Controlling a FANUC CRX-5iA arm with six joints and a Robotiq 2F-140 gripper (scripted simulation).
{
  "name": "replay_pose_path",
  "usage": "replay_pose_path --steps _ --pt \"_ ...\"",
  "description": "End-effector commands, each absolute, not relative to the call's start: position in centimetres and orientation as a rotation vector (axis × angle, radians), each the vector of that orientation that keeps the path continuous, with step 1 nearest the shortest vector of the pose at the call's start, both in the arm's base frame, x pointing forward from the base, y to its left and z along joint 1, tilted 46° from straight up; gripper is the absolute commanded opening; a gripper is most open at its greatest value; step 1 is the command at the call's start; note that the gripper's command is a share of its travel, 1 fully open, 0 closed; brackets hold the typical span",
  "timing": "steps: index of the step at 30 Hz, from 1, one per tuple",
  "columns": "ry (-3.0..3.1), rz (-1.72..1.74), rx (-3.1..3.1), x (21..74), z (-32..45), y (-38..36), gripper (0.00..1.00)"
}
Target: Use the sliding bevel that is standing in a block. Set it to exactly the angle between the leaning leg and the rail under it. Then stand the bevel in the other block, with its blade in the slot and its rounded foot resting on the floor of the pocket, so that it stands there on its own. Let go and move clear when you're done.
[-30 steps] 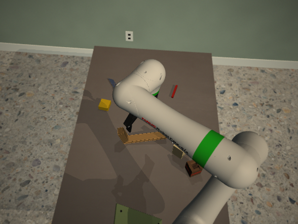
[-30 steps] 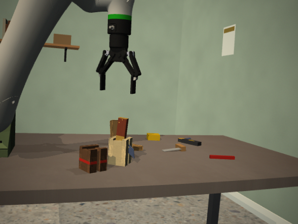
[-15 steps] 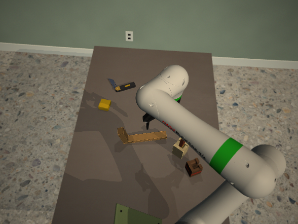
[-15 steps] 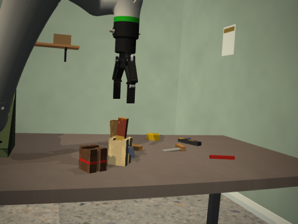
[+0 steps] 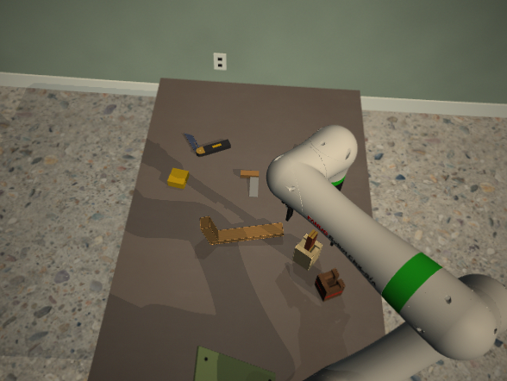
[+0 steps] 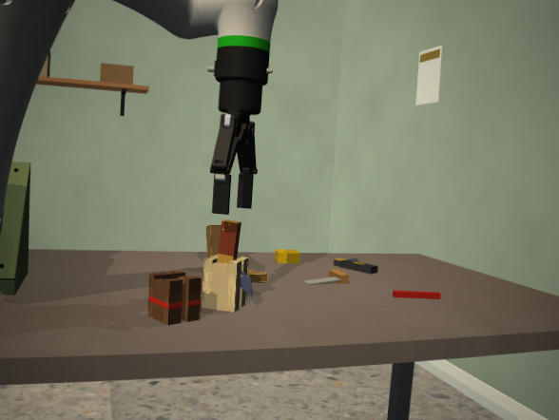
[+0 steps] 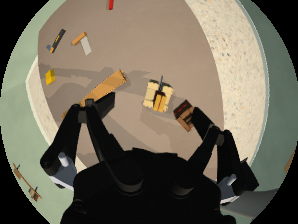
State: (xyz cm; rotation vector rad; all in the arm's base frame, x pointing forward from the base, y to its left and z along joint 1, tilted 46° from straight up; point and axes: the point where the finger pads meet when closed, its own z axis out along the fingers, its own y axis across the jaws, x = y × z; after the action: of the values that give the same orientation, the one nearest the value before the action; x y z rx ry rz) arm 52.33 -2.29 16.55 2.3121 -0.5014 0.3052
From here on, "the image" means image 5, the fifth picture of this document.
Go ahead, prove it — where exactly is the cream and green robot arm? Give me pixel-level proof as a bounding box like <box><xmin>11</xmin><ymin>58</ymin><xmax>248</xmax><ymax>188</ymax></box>
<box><xmin>266</xmin><ymin>125</ymin><xmax>507</xmax><ymax>381</ymax></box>

